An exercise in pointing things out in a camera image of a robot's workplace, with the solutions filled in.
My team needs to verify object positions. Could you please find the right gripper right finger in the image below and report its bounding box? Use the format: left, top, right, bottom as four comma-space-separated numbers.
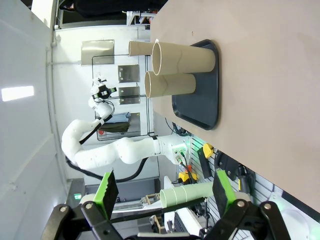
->
203, 168, 292, 240

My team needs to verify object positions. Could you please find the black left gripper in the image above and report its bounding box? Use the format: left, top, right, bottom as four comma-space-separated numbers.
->
91, 84, 118, 99

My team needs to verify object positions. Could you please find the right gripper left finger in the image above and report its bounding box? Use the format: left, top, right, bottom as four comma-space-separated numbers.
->
41, 168, 123, 240

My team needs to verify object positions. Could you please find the tall brown paper cup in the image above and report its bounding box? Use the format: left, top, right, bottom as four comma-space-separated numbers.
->
144, 70, 197, 99
151, 41, 217, 76
127, 40, 154, 57

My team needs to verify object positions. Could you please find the pale green stacked cup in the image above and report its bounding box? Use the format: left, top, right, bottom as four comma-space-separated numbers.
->
185, 180, 215, 202
174, 185, 188, 205
159, 187, 176, 208

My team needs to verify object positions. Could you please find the black yellow handheld device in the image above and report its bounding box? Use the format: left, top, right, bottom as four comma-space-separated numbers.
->
237, 163, 256, 195

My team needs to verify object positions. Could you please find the light blue cloth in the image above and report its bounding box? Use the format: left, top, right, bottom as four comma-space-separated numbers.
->
109, 111, 131, 123

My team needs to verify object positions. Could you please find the black power adapter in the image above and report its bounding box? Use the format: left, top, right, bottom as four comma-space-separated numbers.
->
197, 147, 213, 179

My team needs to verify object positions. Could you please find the dark green cloth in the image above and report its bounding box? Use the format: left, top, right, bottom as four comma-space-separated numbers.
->
99, 121, 130, 133

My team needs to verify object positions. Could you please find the yellow black control box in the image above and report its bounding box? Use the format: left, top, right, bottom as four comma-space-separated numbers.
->
178, 171, 199, 185

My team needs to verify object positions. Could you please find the rectangular ceiling light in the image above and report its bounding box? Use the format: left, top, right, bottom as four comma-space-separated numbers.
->
1, 85, 35, 102

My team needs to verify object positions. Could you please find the black plastic serving tray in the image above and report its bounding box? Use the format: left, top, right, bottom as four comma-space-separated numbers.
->
171, 39, 222, 131

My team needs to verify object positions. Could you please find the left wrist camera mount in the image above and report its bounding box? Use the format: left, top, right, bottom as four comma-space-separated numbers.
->
91, 77, 107, 87

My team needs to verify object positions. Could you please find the small steel wall panel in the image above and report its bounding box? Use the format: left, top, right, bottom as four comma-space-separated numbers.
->
118, 86, 141, 105
117, 64, 140, 83

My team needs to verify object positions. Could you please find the black left arm hose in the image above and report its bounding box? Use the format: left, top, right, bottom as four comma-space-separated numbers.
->
65, 156, 147, 183

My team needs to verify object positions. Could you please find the large steel wall panel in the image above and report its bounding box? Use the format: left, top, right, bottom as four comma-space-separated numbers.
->
80, 39, 115, 66

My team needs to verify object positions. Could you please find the black wire rack frame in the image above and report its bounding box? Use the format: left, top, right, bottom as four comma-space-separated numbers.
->
91, 53, 158, 138

